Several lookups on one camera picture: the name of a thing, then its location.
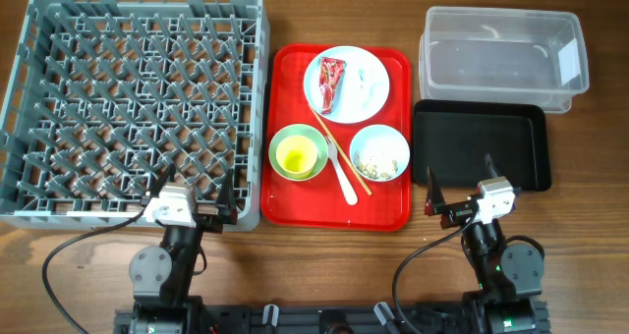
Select clear plastic bin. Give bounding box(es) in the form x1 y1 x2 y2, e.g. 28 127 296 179
419 6 590 114

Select rice and nut scraps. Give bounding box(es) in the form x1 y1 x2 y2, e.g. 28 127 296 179
353 151 398 181

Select yellow cup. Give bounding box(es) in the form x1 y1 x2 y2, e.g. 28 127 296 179
276 136 318 180

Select light blue plate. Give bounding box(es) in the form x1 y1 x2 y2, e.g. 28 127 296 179
303 46 390 124

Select red snack wrapper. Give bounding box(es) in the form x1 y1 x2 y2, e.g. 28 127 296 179
318 57 346 114

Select grey dishwasher rack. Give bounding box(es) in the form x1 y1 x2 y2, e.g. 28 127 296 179
1 0 270 231

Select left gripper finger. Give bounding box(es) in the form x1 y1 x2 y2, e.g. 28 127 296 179
217 169 236 211
148 163 176 196

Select black plastic tray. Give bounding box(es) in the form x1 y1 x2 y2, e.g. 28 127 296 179
411 99 552 192

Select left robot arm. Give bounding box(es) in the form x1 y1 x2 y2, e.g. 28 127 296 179
128 164 238 334

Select white napkin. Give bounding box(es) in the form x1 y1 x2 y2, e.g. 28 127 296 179
358 68 386 97

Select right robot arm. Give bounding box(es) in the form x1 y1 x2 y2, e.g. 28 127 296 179
425 155 550 334

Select green bowl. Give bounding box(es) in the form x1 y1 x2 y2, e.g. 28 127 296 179
268 124 328 182

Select red plastic tray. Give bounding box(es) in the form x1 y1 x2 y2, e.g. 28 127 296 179
261 44 412 232

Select light blue bowl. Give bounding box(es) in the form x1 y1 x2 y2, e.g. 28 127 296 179
350 125 411 182

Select white plastic fork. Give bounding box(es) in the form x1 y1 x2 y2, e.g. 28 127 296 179
325 136 358 205

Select wooden chopstick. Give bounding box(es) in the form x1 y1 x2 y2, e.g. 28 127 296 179
309 105 372 196

